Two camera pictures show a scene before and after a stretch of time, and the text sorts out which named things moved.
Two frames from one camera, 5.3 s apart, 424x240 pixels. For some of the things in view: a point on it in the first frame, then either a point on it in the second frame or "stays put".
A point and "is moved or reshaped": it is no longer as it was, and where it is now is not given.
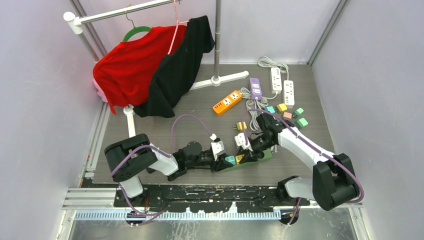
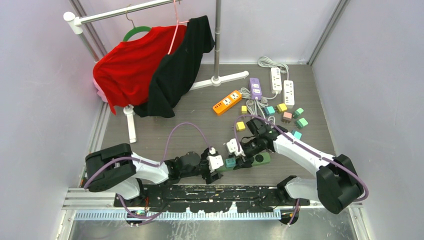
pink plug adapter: x=287 y=115 stays put
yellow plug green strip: x=238 y=158 is moved or reshaped
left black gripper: x=220 y=163 → x=207 y=176
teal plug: x=271 y=109 stays put
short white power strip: x=276 y=82 stays put
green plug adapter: x=302 y=122 stays put
